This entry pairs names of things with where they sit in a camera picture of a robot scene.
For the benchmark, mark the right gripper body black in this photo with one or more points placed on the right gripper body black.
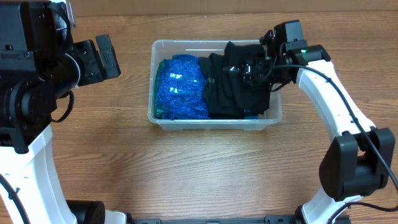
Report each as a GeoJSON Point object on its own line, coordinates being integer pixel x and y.
{"type": "Point", "coordinates": [252, 71]}

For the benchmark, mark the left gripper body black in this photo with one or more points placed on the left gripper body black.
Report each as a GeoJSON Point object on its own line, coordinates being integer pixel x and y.
{"type": "Point", "coordinates": [91, 70]}

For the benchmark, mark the black cloth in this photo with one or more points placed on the black cloth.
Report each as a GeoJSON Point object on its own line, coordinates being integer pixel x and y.
{"type": "Point", "coordinates": [245, 97]}
{"type": "Point", "coordinates": [218, 94]}

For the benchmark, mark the blue denim jeans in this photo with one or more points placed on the blue denim jeans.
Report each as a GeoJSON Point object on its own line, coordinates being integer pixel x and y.
{"type": "Point", "coordinates": [248, 114]}

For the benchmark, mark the blue green sequin cloth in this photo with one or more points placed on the blue green sequin cloth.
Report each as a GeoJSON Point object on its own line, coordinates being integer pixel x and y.
{"type": "Point", "coordinates": [179, 87]}

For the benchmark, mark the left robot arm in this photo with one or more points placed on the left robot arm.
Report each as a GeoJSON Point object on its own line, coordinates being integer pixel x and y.
{"type": "Point", "coordinates": [40, 64]}

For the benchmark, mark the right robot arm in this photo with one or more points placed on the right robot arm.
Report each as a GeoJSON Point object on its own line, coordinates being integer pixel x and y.
{"type": "Point", "coordinates": [358, 160]}

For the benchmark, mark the clear plastic storage bin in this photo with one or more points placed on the clear plastic storage bin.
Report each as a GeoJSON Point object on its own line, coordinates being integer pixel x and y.
{"type": "Point", "coordinates": [166, 49]}

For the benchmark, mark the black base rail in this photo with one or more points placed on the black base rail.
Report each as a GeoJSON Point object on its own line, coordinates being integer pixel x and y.
{"type": "Point", "coordinates": [211, 221]}

